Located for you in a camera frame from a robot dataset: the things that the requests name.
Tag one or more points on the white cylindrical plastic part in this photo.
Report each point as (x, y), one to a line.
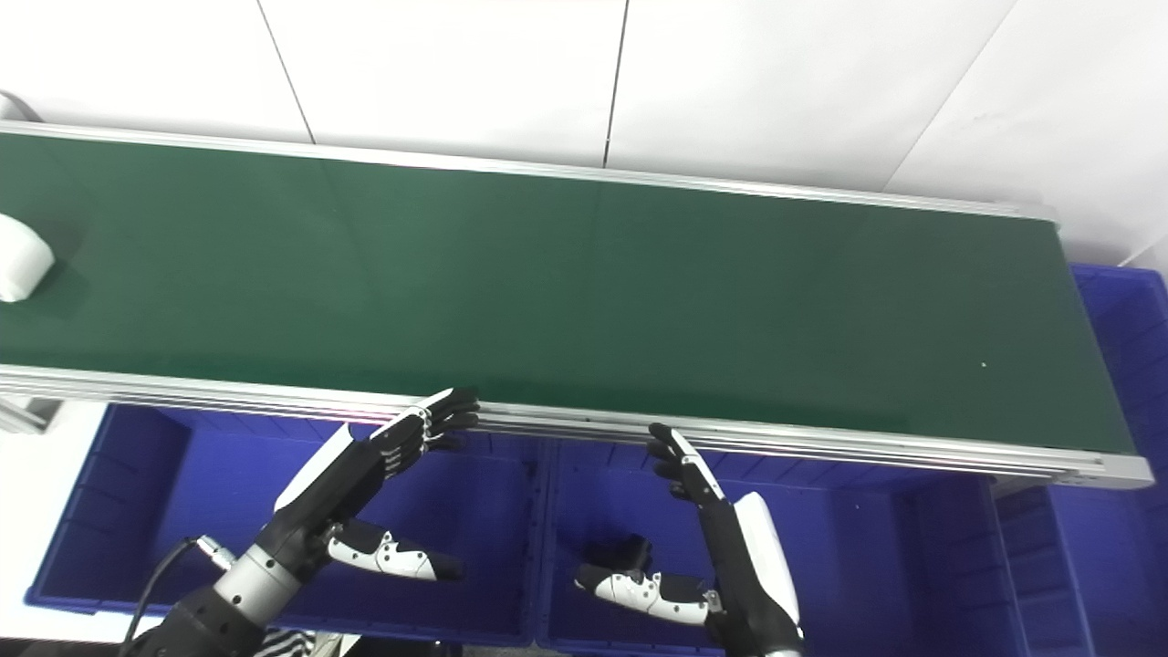
(18, 257)

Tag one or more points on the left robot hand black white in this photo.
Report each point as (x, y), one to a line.
(342, 479)

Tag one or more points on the blue plastic bin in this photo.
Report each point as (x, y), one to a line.
(182, 511)
(849, 557)
(1104, 566)

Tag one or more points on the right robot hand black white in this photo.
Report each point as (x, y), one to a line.
(744, 570)

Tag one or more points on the green conveyor belt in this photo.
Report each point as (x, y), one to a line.
(584, 292)
(730, 438)

